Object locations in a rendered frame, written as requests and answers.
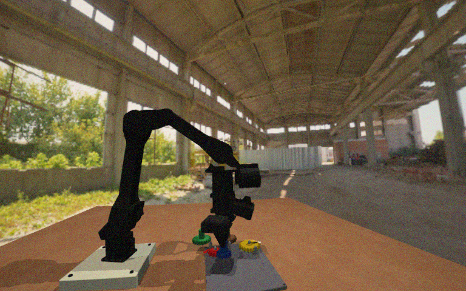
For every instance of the yellow gear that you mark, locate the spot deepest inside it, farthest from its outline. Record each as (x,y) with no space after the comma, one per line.
(248,247)

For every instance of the brown gear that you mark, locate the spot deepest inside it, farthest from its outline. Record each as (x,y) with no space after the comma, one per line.
(232,238)

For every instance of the red gear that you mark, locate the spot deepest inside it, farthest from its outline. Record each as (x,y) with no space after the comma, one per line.
(212,252)

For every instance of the green gear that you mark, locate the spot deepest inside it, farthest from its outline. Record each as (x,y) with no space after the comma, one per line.
(201,238)

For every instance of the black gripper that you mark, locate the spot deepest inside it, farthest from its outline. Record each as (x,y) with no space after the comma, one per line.
(219,224)

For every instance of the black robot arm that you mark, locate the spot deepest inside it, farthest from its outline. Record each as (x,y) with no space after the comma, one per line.
(128,209)

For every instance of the blue gear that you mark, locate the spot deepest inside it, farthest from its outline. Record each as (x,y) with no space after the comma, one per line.
(223,252)

